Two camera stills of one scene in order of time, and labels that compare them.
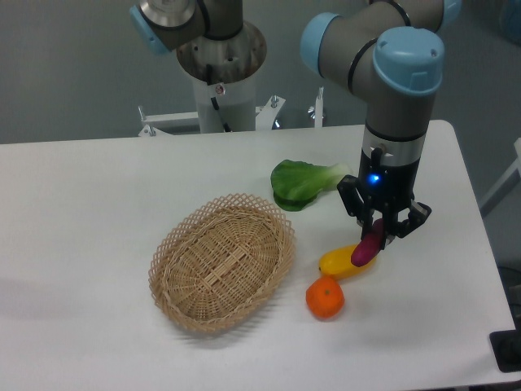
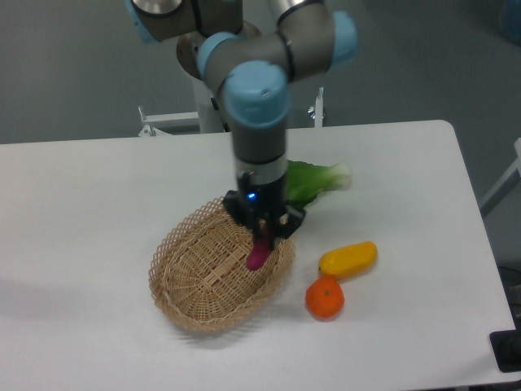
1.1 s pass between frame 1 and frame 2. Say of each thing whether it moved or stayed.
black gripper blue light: moved
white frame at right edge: stayed
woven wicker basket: stayed
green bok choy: stayed
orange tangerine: stayed
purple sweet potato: moved
